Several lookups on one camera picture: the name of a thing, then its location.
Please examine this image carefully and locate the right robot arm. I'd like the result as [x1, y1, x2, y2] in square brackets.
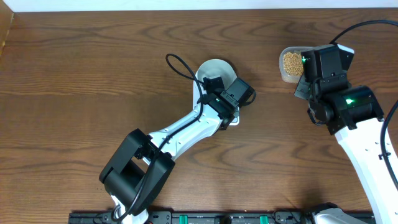
[295, 72, 397, 223]

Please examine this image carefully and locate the clear plastic container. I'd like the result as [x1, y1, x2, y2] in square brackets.
[279, 47, 313, 83]

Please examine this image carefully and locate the white digital kitchen scale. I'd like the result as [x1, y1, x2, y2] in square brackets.
[192, 70, 240, 126]

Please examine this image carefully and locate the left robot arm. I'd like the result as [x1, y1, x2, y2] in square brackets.
[99, 89, 246, 223]

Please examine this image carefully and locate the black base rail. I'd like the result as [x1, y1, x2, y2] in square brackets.
[68, 210, 376, 224]

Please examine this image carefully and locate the grey round bowl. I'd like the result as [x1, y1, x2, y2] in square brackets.
[195, 59, 237, 89]

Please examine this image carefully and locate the pile of soybeans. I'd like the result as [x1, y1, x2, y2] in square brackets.
[283, 52, 303, 76]

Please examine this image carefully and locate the left black cable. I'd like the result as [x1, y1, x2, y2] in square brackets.
[110, 53, 208, 222]

